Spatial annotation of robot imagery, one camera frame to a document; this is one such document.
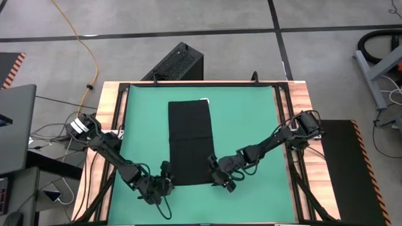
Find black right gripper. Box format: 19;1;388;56
207;155;244;193

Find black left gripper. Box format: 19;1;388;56
137;160;175;205

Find black towel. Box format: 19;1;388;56
168;97;217;186

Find green table mat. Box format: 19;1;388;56
108;85;296;224

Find smartphone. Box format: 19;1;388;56
42;190;62;203

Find black computer tower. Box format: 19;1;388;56
141;41;204;82

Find black hazard-striped floor mat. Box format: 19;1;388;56
320;119;392;226
0;52;26;90

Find grey desk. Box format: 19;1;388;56
0;166;40;226

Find dark computer mouse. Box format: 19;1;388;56
3;212;24;226

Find grey laptop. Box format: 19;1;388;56
0;83;38;175

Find grey metal stand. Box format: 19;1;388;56
352;43;402;110

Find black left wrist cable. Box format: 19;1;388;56
155;193;173;220

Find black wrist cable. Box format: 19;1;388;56
155;193;173;220
231;155;259;183

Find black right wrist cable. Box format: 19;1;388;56
231;155;259;183

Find white charging cable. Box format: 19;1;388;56
58;177;76;207

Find thin black floor cable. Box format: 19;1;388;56
34;95;98;110

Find orange floor cable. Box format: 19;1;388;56
50;0;100;116

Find black flexible hose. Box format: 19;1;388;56
357;29;402;65

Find white floor cables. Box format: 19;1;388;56
379;75;402;106

